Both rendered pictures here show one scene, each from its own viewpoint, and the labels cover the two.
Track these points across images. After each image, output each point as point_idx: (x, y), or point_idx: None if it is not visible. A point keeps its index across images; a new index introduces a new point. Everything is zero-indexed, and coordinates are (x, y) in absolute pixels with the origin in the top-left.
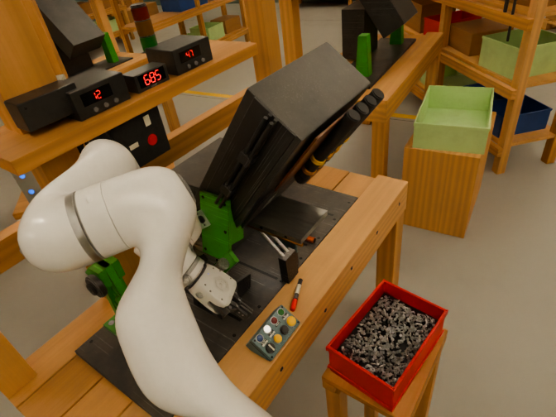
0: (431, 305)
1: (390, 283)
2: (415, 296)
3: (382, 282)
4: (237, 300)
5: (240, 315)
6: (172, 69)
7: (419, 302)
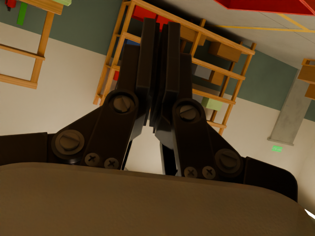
0: (242, 6)
1: (303, 14)
2: (262, 11)
3: (313, 13)
4: (161, 148)
5: (120, 64)
6: None
7: (259, 2)
